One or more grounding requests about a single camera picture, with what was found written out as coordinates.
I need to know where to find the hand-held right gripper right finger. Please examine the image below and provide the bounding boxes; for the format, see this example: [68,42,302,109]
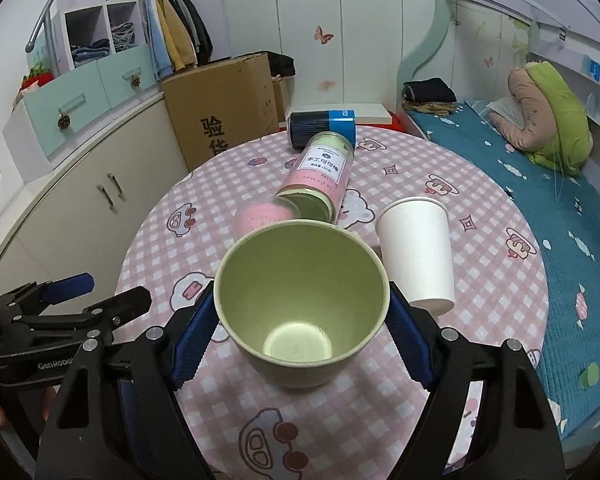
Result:
[386,281,569,480]

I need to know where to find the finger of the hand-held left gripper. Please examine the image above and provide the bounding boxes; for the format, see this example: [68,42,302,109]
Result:
[0,273,95,317]
[11,286,153,347]

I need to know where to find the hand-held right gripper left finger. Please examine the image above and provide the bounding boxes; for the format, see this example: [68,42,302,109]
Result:
[35,284,222,480]

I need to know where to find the green cup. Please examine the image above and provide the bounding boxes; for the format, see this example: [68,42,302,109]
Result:
[213,220,392,390]

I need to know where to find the white paper cup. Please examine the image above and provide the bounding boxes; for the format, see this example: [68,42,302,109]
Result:
[375,196,456,317]

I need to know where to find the white curved cabinet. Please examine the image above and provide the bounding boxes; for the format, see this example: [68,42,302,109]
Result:
[0,91,192,303]

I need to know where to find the pink checked tablecloth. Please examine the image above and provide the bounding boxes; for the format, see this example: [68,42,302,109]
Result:
[115,125,552,480]

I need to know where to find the pink jar lid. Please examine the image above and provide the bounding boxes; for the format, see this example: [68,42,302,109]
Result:
[234,198,302,247]

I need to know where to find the mint drawer with pinecone knob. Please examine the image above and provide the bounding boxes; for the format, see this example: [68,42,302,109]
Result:
[97,44,157,109]
[22,79,110,159]

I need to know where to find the blue printed bed sheet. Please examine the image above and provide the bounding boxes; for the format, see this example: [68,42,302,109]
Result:
[400,100,600,443]

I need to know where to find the clear jar with pink label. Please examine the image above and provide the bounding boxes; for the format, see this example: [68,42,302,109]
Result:
[275,131,355,224]

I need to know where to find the red plush item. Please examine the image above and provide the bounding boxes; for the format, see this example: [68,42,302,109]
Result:
[21,62,56,92]

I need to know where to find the large cardboard box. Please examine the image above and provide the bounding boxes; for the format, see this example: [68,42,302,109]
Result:
[160,52,281,172]

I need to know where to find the white flat box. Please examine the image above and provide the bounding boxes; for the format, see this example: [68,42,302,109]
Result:
[355,105,395,124]

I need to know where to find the folded jeans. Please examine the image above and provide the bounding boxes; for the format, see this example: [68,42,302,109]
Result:
[70,39,112,67]

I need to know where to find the dark can with blue band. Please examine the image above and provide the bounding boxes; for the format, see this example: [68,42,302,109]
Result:
[287,108,357,151]

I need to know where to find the folded black clothes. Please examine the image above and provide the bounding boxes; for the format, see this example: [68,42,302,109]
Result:
[402,77,457,106]

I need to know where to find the small cardboard box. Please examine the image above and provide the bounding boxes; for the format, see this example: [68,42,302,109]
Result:
[272,75,294,123]

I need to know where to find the white cubby shelf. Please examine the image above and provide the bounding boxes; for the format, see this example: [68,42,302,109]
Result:
[50,0,183,72]

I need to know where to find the grey metal handrail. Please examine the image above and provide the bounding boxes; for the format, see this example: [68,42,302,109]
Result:
[25,0,89,77]

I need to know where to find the green and pink pillows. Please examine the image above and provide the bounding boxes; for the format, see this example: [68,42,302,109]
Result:
[489,61,595,177]

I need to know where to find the hanging clothes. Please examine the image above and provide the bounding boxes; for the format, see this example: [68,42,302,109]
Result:
[137,0,214,82]

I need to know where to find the black cloth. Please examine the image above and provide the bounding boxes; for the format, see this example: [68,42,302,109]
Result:
[230,51,296,79]

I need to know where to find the mint bunk bed frame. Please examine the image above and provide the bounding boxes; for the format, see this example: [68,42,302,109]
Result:
[396,0,600,141]

